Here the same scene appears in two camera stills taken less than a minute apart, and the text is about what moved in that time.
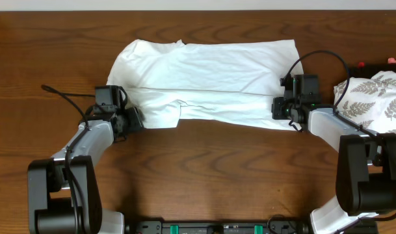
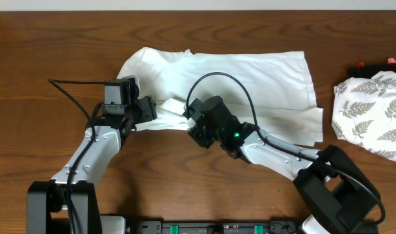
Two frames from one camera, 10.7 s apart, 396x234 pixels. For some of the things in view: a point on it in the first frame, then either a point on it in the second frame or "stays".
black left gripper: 134,119 → 147,109
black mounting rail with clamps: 267,226 stays
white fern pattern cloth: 377,103 stays
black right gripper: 277,103 → 198,134
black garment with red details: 370,69 stays
